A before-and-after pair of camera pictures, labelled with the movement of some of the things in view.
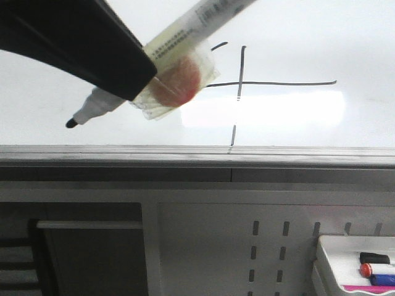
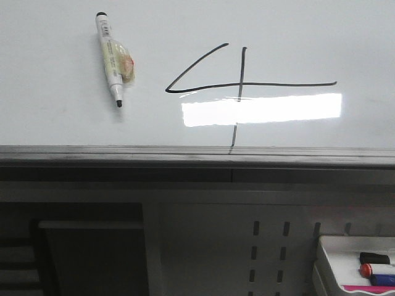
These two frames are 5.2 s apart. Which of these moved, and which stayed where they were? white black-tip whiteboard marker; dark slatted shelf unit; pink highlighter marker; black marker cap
Moved: white black-tip whiteboard marker
Stayed: black marker cap; dark slatted shelf unit; pink highlighter marker
